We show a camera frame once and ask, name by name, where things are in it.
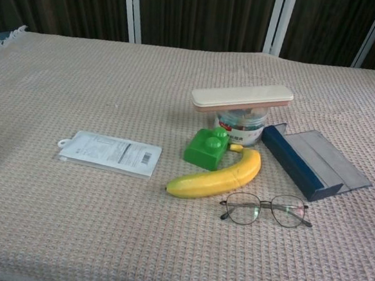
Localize thin metal frame glasses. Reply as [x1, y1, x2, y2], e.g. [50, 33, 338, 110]
[217, 185, 317, 235]

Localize white flat retail package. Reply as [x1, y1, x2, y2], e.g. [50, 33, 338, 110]
[53, 127, 164, 181]

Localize beige woven tablecloth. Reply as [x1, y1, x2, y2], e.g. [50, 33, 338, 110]
[0, 16, 375, 281]

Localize yellow toy banana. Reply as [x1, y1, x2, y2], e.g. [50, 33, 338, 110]
[164, 134, 265, 210]

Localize white screen frame post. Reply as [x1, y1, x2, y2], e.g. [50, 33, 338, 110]
[112, 0, 148, 44]
[350, 0, 375, 72]
[262, 0, 298, 59]

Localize cream rectangular bar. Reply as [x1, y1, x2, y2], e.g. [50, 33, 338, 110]
[188, 72, 296, 125]

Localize green toy building brick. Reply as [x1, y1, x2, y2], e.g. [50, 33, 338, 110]
[182, 123, 231, 174]

